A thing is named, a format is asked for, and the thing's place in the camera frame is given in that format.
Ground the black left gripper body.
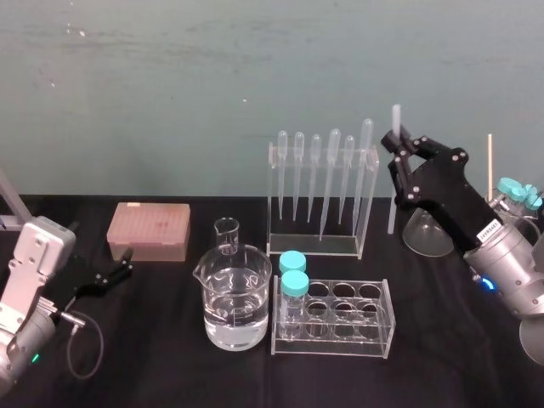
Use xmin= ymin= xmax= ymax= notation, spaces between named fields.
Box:
xmin=49 ymin=253 xmax=107 ymax=310

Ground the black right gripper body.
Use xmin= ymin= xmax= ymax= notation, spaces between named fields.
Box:
xmin=394 ymin=144 xmax=512 ymax=253

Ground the clear acrylic pipette stand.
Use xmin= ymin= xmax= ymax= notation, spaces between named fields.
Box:
xmin=266 ymin=141 xmax=380 ymax=261

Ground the thin wooden stick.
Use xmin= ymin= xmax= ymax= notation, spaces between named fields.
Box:
xmin=487 ymin=133 xmax=496 ymax=201

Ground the pink pipette tip box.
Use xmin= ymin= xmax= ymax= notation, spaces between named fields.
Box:
xmin=105 ymin=201 xmax=191 ymax=263

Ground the black table cloth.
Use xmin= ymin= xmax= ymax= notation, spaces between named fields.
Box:
xmin=0 ymin=194 xmax=544 ymax=408

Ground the clear glass conical flask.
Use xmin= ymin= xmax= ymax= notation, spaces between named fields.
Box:
xmin=518 ymin=312 xmax=544 ymax=367
xmin=402 ymin=207 xmax=455 ymax=258

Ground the glass vial with teal cap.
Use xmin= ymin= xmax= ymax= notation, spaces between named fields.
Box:
xmin=278 ymin=250 xmax=308 ymax=281
xmin=277 ymin=270 xmax=311 ymax=339

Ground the glass bottle with teal caps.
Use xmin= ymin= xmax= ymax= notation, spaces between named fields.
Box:
xmin=486 ymin=176 xmax=544 ymax=246

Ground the clear acrylic tube rack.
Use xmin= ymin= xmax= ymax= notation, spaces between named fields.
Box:
xmin=270 ymin=273 xmax=397 ymax=360

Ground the large glass beaker with water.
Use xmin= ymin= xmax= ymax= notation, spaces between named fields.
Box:
xmin=191 ymin=245 xmax=274 ymax=352

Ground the small glass beaker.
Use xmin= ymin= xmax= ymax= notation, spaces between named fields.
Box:
xmin=213 ymin=217 xmax=240 ymax=258

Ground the thin dark gripper cable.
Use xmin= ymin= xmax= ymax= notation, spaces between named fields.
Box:
xmin=58 ymin=311 xmax=105 ymax=380

